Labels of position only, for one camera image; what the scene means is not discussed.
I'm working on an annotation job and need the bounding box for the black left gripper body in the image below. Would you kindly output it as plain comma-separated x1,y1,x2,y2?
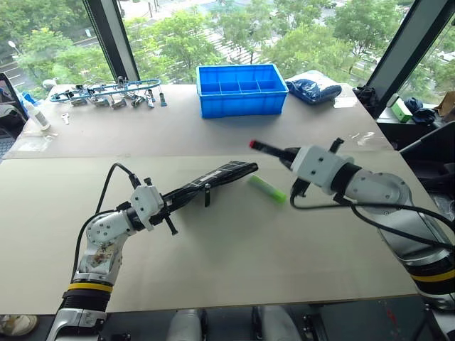
149,205,179,237

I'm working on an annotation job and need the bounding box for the green highlighter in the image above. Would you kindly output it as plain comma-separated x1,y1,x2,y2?
247,174,288,204

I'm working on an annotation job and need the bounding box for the dark monitor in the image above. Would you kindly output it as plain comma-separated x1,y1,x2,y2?
0,72,28,143

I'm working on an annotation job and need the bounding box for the brown cardboard box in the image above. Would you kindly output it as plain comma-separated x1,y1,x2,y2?
434,90,455,119

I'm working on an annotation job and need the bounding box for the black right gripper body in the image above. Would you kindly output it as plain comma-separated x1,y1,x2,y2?
282,146,304,172

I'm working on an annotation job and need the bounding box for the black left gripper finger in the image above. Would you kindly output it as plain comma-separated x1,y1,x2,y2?
160,190,188,206
166,200,195,215

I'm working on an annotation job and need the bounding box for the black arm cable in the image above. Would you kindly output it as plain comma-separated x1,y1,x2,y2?
72,163,154,282
289,137,447,250

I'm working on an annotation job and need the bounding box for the blue plastic bag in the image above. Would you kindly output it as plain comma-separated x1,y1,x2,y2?
284,75,343,105

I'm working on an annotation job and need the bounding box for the dark window frame pillar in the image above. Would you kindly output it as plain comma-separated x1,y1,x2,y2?
81,0,141,85
365,0,453,119

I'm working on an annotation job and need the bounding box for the clear plastic wrapper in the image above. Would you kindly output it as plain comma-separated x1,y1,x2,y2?
16,131,58,151

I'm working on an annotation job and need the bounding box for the grey rounded shape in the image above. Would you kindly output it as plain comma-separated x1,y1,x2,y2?
166,308,204,341
256,305,304,341

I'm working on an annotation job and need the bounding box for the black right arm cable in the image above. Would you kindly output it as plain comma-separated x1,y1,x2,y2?
289,137,447,250

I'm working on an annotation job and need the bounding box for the dark blue cloth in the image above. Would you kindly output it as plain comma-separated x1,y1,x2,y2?
402,96,437,125

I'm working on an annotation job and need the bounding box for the blue clip drying hanger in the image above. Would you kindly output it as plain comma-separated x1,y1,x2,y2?
49,75,168,109

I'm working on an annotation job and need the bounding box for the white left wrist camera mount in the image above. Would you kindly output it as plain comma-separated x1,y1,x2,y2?
129,183,166,232

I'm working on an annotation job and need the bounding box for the black marker with red cap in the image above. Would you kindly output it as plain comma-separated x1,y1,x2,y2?
250,139,282,156

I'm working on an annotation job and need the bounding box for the black bag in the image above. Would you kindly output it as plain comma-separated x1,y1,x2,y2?
352,85,379,119

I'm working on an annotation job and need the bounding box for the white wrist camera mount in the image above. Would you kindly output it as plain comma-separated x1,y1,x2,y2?
129,183,166,232
291,144,355,196

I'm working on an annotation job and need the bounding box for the green and white box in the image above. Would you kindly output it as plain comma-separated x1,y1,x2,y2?
386,93,414,124

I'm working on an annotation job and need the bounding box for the blue plastic divided bin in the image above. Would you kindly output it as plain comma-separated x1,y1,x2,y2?
196,63,290,119

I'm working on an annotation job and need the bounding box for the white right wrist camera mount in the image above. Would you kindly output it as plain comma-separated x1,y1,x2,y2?
291,144,355,196

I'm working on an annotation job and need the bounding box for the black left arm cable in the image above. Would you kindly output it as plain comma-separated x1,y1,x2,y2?
72,163,154,282

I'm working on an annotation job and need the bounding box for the white plastic bottle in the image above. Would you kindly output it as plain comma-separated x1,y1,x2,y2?
21,92,52,131

